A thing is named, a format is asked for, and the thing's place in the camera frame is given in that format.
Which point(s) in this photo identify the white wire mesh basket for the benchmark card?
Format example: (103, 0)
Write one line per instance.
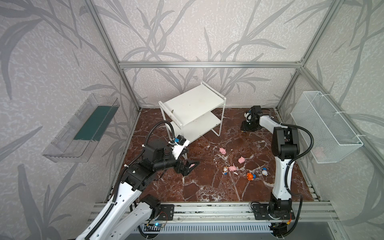
(334, 139)

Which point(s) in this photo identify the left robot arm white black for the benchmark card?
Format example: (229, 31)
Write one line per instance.
(120, 217)

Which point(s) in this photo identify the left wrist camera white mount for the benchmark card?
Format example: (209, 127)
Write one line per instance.
(179, 148)

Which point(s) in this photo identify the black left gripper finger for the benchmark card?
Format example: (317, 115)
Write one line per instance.
(189, 162)
(186, 170)

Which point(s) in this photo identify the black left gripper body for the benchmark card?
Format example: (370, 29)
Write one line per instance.
(180, 165)

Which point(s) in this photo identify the orange octopus toy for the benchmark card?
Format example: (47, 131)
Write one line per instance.
(251, 176)

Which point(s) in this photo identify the white two-tier metal shelf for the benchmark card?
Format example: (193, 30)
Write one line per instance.
(192, 112)

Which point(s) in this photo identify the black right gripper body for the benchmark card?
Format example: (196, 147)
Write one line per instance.
(250, 122)

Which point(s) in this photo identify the blue cat figure flower collar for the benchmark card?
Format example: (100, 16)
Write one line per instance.
(225, 170)

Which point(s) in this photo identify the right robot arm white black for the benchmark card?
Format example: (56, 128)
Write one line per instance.
(285, 147)

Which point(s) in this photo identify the clear plastic wall bin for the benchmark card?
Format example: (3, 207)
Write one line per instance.
(79, 138)

